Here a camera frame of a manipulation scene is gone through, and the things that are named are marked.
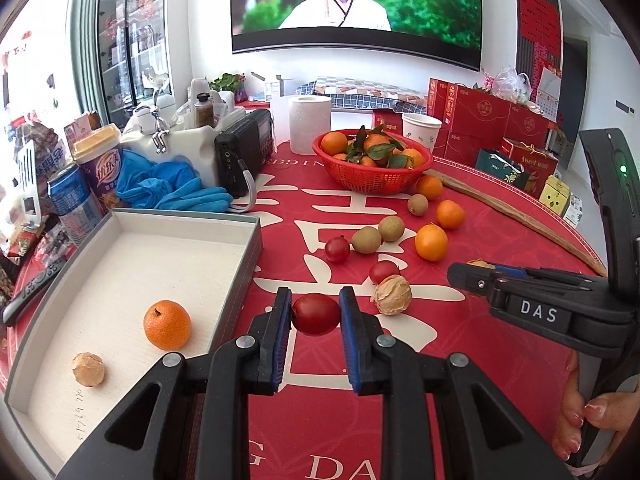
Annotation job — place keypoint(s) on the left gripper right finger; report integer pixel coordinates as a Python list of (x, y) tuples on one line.
[(441, 417)]

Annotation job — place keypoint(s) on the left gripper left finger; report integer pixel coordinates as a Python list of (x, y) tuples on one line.
[(187, 418)]

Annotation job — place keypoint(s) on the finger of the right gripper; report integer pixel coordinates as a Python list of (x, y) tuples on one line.
[(560, 276), (478, 280)]

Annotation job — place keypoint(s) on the small orange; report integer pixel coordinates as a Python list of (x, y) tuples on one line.
[(431, 243)]

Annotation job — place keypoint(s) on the large orange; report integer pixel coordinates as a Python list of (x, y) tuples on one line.
[(167, 325)]

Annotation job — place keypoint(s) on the small husked physalis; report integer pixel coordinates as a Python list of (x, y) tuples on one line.
[(393, 296)]

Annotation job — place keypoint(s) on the red cherry tomato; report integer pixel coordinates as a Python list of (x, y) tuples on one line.
[(315, 314), (382, 270), (337, 249)]

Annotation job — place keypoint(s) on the brown kiwi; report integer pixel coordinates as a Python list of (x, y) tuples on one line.
[(367, 240), (391, 229)]

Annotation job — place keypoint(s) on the large husked physalis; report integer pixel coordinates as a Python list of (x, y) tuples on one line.
[(482, 264)]

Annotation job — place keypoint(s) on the person right hand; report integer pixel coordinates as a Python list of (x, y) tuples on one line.
[(612, 411)]

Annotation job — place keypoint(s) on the long wooden back scratcher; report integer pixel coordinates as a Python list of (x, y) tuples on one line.
[(509, 211)]

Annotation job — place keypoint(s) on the yellow carton box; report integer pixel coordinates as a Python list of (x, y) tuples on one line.
[(555, 195)]

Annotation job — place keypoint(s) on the kiwi beside basket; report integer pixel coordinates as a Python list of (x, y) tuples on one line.
[(417, 205)]

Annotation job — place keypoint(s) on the red sweet gift bag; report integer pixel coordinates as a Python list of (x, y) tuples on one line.
[(539, 164)]

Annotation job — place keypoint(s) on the dark green gift bag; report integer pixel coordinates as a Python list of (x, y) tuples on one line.
[(502, 168)]

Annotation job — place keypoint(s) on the orange beside basket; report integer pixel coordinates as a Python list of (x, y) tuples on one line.
[(430, 187)]

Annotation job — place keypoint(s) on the red round tablecloth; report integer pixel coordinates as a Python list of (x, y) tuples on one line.
[(300, 207)]

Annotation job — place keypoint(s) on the grey gift box tray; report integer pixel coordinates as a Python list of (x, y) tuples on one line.
[(97, 303)]

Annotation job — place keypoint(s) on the red plastic fruit basket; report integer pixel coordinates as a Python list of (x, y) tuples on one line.
[(371, 180)]

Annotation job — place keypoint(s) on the red gift box stack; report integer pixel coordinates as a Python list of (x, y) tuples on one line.
[(474, 119)]

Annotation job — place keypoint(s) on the floral paper cup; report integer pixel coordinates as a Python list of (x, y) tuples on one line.
[(421, 128)]

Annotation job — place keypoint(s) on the oranges with leaves in basket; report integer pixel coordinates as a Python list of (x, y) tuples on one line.
[(371, 148)]

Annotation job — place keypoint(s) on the blue rubber gloves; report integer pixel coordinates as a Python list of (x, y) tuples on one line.
[(166, 186)]

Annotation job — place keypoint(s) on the blue drink can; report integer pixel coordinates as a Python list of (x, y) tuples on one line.
[(74, 203)]

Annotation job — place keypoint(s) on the black remote control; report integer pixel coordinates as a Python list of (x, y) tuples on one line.
[(31, 289)]

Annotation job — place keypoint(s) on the snack packages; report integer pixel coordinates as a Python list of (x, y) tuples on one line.
[(38, 153)]

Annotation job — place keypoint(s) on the black portable radio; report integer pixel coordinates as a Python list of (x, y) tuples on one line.
[(247, 144)]

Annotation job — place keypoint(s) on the white paper towel roll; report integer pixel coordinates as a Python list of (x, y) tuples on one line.
[(309, 116)]

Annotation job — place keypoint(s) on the purple milk tea cup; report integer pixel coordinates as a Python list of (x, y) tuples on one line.
[(99, 156)]

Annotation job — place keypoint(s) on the brown spice bottle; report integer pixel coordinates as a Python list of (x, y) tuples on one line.
[(204, 111)]

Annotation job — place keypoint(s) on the potted green plant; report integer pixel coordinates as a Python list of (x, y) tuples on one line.
[(234, 83)]

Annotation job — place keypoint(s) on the wall television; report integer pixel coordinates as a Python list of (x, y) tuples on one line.
[(446, 30)]

